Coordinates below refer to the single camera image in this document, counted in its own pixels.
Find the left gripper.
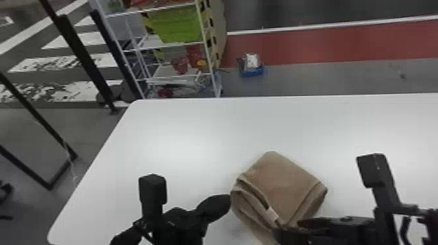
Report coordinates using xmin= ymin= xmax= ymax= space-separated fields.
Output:
xmin=153 ymin=194 xmax=232 ymax=245

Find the green basket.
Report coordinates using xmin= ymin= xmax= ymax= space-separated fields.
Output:
xmin=142 ymin=5 xmax=207 ymax=44

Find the red snack packet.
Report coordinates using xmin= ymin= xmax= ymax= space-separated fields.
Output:
xmin=170 ymin=55 xmax=190 ymax=75
xmin=185 ymin=45 xmax=207 ymax=71

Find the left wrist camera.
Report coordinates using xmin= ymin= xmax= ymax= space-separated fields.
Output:
xmin=138 ymin=173 xmax=168 ymax=223

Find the blue basket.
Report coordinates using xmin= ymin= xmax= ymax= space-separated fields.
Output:
xmin=238 ymin=52 xmax=265 ymax=78

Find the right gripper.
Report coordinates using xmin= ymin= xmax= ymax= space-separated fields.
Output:
xmin=272 ymin=215 xmax=378 ymax=245

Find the black metal frame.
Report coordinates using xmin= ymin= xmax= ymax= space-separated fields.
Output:
xmin=0 ymin=71 xmax=79 ymax=192

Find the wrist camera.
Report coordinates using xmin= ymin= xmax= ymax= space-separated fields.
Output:
xmin=355 ymin=152 xmax=402 ymax=220
xmin=138 ymin=173 xmax=168 ymax=223

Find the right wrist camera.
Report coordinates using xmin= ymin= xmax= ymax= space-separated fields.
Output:
xmin=355 ymin=152 xmax=402 ymax=220

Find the beige towel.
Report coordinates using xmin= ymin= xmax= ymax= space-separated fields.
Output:
xmin=229 ymin=151 xmax=329 ymax=245

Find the black post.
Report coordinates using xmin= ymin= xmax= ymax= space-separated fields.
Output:
xmin=89 ymin=9 xmax=146 ymax=104
xmin=37 ymin=0 xmax=124 ymax=115

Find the white wire rack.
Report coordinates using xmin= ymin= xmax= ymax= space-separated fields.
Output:
xmin=88 ymin=0 xmax=229 ymax=100

